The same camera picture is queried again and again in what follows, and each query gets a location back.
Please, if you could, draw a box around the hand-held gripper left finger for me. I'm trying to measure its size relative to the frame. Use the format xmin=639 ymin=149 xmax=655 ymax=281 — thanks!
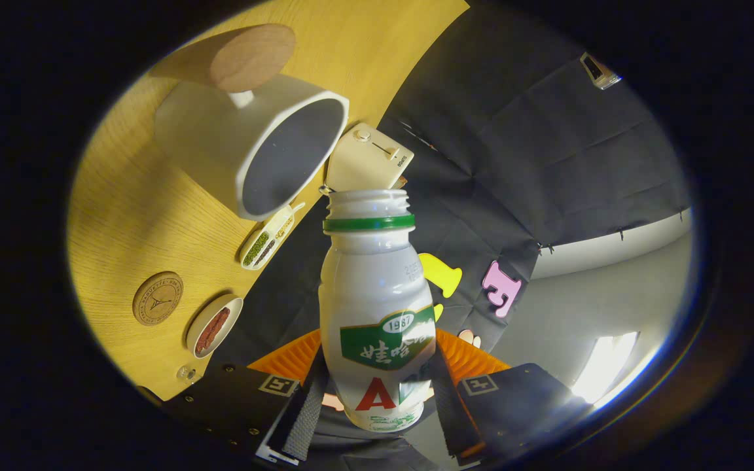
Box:
xmin=161 ymin=328 xmax=329 ymax=466

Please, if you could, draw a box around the white divided condiment dish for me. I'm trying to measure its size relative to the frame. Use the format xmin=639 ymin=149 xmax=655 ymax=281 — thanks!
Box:
xmin=240 ymin=201 xmax=306 ymax=271

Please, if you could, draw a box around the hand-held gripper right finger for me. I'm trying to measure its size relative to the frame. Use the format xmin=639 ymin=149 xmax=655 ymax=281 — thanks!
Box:
xmin=431 ymin=327 xmax=594 ymax=467

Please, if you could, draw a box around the black backdrop cloth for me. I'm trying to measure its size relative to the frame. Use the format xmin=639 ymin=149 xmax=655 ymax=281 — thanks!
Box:
xmin=207 ymin=0 xmax=692 ymax=471

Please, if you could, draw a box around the wooden table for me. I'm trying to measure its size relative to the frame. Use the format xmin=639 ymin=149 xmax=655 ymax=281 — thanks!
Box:
xmin=66 ymin=0 xmax=471 ymax=401

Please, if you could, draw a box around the cream toaster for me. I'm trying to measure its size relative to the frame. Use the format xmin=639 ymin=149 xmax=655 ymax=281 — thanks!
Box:
xmin=323 ymin=122 xmax=415 ymax=194

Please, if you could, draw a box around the round white plate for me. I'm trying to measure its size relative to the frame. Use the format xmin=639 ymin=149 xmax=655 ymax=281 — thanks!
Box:
xmin=185 ymin=294 xmax=244 ymax=359

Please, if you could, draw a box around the brown meat slice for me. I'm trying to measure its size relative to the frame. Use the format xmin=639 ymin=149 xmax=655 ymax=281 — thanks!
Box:
xmin=200 ymin=310 xmax=232 ymax=355
xmin=195 ymin=307 xmax=227 ymax=353

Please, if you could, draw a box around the white cup wooden handle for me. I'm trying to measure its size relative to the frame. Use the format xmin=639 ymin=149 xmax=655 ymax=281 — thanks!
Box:
xmin=153 ymin=24 xmax=350 ymax=222

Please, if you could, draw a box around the ceiling light panel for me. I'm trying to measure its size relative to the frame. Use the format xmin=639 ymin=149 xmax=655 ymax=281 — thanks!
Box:
xmin=570 ymin=332 xmax=653 ymax=406

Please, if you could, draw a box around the white juice bottle green label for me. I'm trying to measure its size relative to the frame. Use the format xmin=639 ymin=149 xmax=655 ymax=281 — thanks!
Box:
xmin=318 ymin=190 xmax=438 ymax=433

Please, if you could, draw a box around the round wooden coaster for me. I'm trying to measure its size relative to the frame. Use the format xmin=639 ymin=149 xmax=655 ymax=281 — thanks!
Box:
xmin=132 ymin=271 xmax=184 ymax=326

